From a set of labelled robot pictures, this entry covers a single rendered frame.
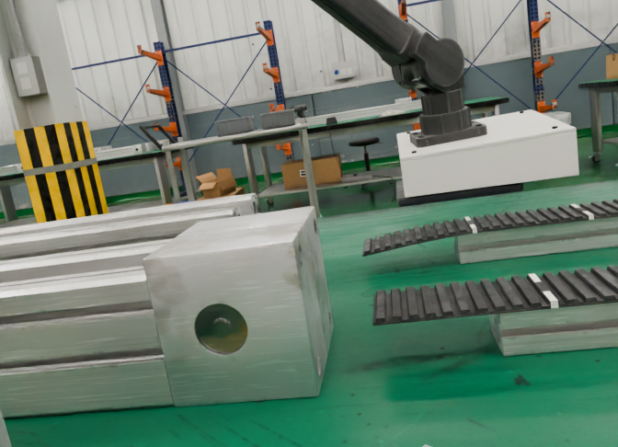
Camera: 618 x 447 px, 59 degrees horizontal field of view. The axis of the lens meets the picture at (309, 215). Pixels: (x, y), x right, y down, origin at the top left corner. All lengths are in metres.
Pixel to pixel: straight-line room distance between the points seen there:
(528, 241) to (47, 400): 0.41
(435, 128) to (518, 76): 7.23
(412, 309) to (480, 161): 0.58
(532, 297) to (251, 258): 0.17
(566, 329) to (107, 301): 0.27
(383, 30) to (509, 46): 7.33
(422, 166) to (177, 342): 0.63
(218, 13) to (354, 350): 8.16
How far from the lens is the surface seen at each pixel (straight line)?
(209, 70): 8.44
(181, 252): 0.33
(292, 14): 8.21
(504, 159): 0.91
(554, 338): 0.36
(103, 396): 0.38
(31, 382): 0.40
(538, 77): 7.83
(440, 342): 0.38
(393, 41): 0.92
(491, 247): 0.54
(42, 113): 3.88
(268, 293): 0.31
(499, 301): 0.35
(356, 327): 0.42
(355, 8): 0.89
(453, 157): 0.90
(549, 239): 0.55
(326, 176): 5.33
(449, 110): 0.96
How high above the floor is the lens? 0.94
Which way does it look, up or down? 11 degrees down
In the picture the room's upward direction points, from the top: 9 degrees counter-clockwise
